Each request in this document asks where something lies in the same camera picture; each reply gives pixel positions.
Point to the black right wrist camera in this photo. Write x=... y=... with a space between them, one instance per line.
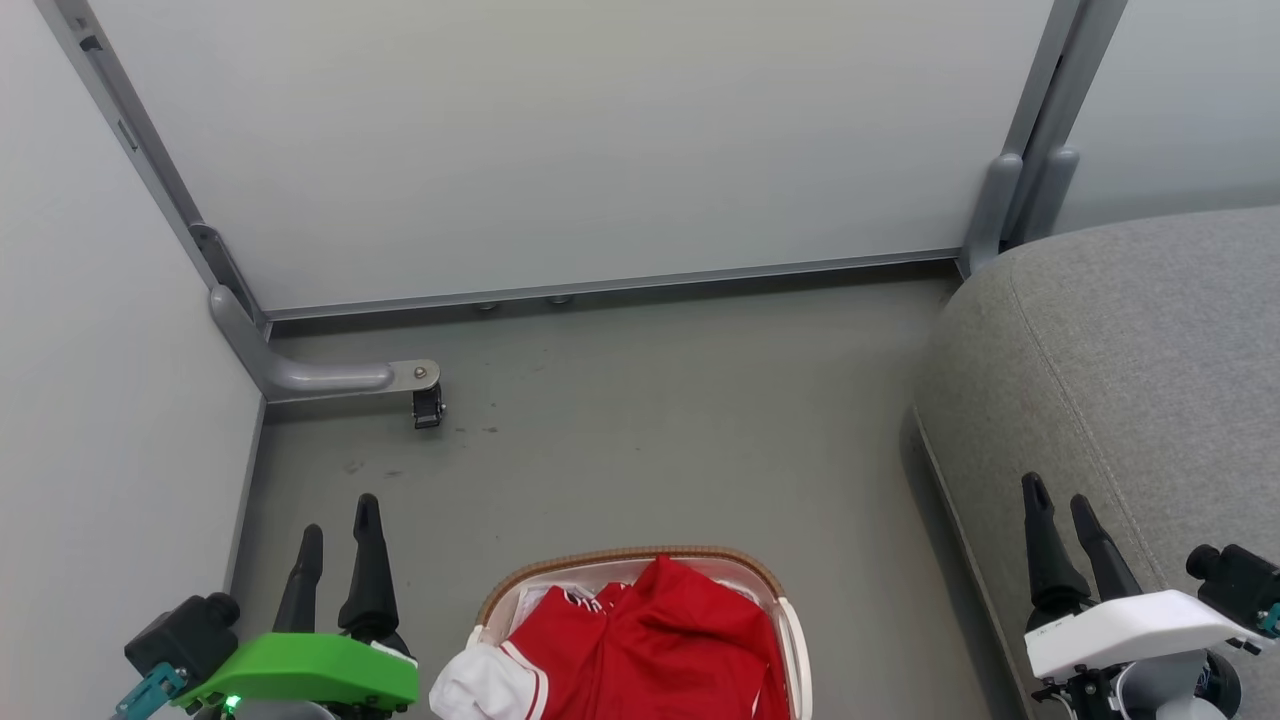
x=1240 y=585

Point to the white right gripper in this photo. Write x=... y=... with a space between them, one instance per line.
x=1130 y=628

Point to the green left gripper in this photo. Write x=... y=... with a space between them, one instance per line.
x=300 y=668

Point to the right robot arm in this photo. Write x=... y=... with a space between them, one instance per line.
x=1165 y=690

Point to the red and white jersey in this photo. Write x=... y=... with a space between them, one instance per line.
x=650 y=650

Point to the white laundry basket brown rim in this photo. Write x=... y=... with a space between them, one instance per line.
x=790 y=640

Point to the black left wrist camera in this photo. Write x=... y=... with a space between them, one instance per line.
x=180 y=635

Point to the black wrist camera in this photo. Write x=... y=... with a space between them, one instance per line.
x=1240 y=585
x=180 y=635

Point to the grey metal partition foot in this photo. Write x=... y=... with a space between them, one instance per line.
x=300 y=375

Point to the black caster wheel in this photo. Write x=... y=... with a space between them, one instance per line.
x=428 y=408

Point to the grey fabric sofa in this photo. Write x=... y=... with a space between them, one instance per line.
x=1130 y=380

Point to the grey partition bottom rail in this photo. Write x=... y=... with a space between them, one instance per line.
x=610 y=285

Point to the grey slanted partition post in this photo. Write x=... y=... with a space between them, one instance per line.
x=130 y=140

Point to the grey partition corner post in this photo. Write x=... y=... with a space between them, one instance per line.
x=1040 y=150

